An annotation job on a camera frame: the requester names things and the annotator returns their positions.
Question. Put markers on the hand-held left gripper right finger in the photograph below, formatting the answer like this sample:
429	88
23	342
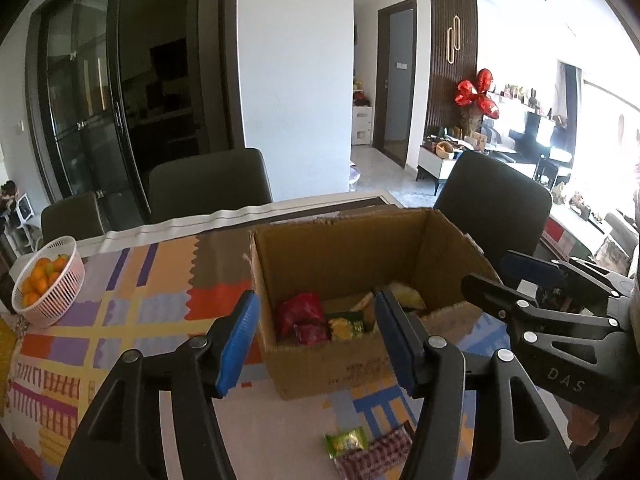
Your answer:
395	345

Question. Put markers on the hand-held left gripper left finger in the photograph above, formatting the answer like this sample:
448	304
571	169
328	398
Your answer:
235	350

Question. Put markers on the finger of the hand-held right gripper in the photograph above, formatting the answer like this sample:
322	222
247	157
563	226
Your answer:
495	295
530	267

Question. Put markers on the beige orange-print snack packet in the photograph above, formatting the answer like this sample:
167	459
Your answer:
407	296

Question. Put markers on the dark green snack packet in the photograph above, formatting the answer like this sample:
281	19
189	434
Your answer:
346	327

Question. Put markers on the red snack packet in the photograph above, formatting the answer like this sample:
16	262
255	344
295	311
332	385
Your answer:
300	312

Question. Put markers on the brown cardboard box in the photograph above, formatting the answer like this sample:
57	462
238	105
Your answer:
350	255

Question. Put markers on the person's right hand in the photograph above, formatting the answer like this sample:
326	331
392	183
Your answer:
587	427

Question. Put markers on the dark grey chair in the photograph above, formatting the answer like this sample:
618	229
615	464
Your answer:
72	217
495	200
210	185

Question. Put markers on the small green snack packet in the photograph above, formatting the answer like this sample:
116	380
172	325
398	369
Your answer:
346	441

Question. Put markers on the brown striped snack bar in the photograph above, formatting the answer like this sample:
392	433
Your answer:
372	452

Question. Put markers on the white sideboard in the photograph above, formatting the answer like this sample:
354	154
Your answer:
435	165

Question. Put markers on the red foil balloon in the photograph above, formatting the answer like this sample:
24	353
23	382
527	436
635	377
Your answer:
475	92

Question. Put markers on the pink plastic basket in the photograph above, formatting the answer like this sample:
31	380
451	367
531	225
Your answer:
55	302

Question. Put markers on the pile of oranges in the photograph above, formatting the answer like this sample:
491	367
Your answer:
42	280

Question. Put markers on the small white cabinet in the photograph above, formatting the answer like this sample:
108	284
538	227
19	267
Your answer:
361	125

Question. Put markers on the dark interior door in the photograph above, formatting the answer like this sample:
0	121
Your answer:
397	80

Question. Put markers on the black framed glass door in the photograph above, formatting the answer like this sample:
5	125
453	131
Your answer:
115	85

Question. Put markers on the gold wall ornament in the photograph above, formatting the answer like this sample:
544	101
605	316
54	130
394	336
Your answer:
454	40

